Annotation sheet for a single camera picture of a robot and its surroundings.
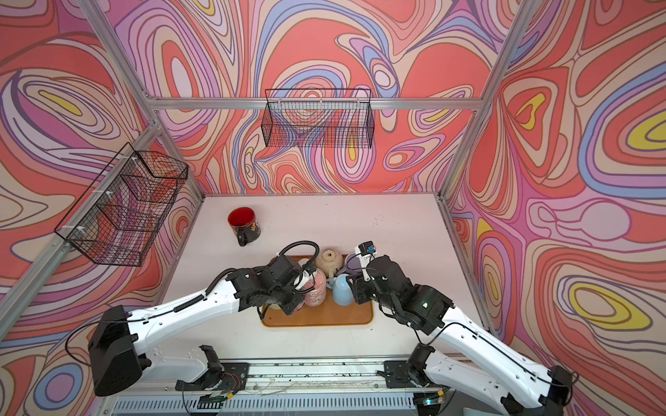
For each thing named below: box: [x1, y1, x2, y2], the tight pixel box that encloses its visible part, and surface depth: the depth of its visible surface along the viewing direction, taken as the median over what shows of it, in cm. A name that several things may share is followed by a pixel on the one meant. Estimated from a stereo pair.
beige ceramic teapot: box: [314, 247, 344, 279], surface depth 90 cm
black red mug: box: [227, 206, 262, 247], surface depth 101 cm
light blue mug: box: [326, 273, 354, 307], surface depth 85 cm
